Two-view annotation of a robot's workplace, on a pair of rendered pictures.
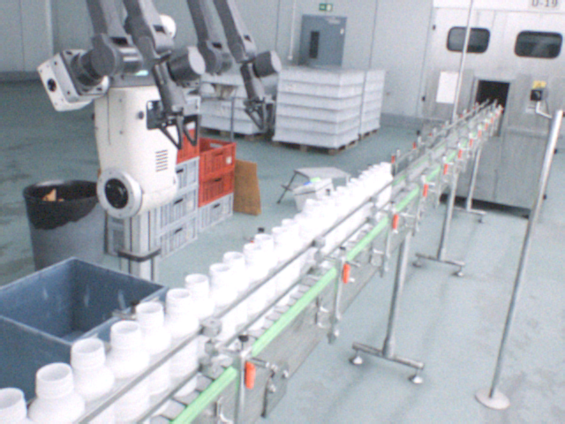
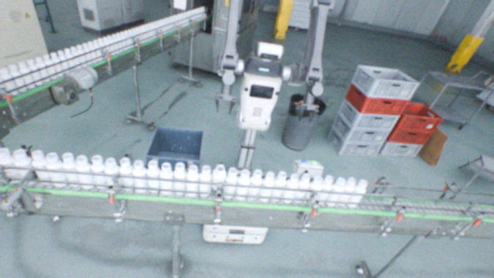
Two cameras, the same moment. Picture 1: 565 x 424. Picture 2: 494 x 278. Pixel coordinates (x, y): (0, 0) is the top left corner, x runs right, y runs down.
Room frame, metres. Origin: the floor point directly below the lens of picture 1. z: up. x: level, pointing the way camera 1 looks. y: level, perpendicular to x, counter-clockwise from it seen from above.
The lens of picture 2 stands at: (0.75, -0.80, 1.96)
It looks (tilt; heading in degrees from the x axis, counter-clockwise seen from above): 37 degrees down; 56
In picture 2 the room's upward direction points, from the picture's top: 12 degrees clockwise
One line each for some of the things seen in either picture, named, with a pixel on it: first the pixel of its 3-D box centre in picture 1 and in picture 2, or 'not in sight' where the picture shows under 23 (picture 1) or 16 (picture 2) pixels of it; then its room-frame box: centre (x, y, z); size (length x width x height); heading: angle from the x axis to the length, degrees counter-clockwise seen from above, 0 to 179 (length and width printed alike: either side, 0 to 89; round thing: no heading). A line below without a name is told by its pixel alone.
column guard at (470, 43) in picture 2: not in sight; (463, 54); (11.06, 3.19, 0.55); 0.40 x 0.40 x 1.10; 66
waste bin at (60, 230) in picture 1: (68, 241); (301, 123); (2.93, 1.24, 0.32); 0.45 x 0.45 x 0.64
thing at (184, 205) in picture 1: (154, 204); (360, 128); (3.74, 0.94, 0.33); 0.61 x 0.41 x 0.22; 162
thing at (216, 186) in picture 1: (197, 183); (402, 129); (4.42, 0.74, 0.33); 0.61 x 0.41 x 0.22; 159
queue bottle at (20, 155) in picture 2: not in sight; (26, 166); (0.40, 0.30, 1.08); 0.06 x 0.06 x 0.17
